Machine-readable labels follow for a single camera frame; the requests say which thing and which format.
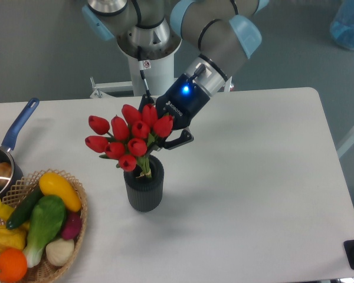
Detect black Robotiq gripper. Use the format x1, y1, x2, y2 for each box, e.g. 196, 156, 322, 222
138, 74, 210, 155

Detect red tulip bouquet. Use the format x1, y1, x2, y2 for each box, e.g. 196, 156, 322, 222
85, 104, 173, 179

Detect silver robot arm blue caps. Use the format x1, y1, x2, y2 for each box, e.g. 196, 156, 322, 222
82, 1, 267, 150

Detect dark grey ribbed vase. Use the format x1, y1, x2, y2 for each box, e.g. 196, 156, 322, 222
123, 156, 164, 212

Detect yellow squash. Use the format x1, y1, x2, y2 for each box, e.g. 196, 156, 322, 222
39, 172, 82, 212

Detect purple red onion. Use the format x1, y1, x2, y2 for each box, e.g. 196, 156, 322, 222
60, 212, 82, 240

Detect green bok choy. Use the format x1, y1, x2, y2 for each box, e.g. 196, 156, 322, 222
23, 195, 66, 268

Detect woven wicker basket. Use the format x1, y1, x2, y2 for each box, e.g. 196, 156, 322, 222
1, 169, 88, 282

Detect dark green cucumber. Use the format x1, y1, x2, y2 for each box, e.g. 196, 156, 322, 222
6, 186, 44, 229

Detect white garlic bulb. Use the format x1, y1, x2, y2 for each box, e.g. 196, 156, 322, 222
45, 238, 74, 266

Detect yellow banana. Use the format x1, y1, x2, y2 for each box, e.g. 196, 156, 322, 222
0, 199, 15, 222

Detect blue plastic bag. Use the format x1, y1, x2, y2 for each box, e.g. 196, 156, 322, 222
330, 0, 354, 51

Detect yellow bell pepper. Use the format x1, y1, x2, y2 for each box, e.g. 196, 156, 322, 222
0, 225, 27, 253

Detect orange fruit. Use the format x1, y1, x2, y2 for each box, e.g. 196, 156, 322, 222
0, 248, 28, 282

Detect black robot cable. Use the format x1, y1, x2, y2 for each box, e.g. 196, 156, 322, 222
136, 45, 152, 98

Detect blue handled saucepan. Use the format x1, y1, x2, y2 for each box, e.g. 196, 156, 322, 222
0, 98, 40, 199

